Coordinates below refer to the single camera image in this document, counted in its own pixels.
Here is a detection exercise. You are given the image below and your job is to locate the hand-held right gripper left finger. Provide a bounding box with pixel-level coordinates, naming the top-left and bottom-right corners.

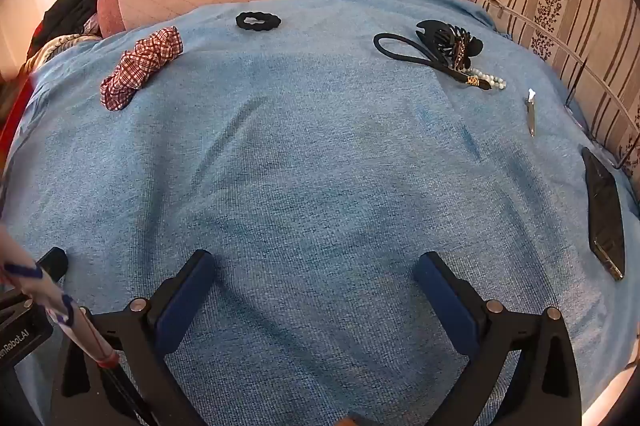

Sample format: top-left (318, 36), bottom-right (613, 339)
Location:
top-left (50, 249), bottom-right (216, 426)

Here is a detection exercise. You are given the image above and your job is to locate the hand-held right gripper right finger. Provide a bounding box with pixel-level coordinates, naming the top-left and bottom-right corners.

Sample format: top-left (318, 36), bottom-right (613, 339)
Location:
top-left (413, 251), bottom-right (585, 426)

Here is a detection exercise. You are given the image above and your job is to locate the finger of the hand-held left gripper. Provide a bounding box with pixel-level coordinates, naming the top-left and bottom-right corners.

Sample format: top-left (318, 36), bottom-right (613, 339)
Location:
top-left (34, 247), bottom-right (69, 283)

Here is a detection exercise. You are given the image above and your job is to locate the black phone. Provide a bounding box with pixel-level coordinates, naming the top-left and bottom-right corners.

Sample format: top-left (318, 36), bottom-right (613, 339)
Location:
top-left (581, 146), bottom-right (626, 282)

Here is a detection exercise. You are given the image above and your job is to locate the blue blanket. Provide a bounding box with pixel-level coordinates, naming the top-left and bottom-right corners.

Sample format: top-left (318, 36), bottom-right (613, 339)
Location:
top-left (0, 0), bottom-right (640, 426)

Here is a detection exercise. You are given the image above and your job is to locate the silver hair clip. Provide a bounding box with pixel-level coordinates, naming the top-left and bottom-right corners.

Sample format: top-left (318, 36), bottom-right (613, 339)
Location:
top-left (524, 89), bottom-right (538, 138)

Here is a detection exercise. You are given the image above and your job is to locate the red checked scrunchie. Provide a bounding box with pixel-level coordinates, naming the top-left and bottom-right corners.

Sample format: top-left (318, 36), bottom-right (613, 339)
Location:
top-left (100, 26), bottom-right (184, 112)

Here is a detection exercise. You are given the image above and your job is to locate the tan patterned cloth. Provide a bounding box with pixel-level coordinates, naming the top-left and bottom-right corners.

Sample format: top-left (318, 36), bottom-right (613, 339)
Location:
top-left (22, 32), bottom-right (103, 72)

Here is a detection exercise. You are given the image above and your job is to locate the dark clothes pile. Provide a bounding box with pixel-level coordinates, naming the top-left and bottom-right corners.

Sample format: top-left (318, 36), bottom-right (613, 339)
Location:
top-left (27, 0), bottom-right (108, 57)

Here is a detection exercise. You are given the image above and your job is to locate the black claw hair clip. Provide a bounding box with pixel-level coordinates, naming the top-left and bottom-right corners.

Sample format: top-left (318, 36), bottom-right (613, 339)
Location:
top-left (415, 20), bottom-right (484, 70)

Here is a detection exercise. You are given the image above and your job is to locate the pearl beaded hair tie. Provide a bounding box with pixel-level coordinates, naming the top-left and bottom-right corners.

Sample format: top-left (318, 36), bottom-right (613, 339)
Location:
top-left (466, 67), bottom-right (507, 90)

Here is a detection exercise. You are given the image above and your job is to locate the black elastic hair tie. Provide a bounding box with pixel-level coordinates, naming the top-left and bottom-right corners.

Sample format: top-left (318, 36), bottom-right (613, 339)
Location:
top-left (373, 32), bottom-right (493, 93)

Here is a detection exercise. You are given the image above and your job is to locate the thin metal wire frame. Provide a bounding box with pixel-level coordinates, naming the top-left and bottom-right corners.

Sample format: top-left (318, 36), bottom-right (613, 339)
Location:
top-left (475, 0), bottom-right (640, 170)

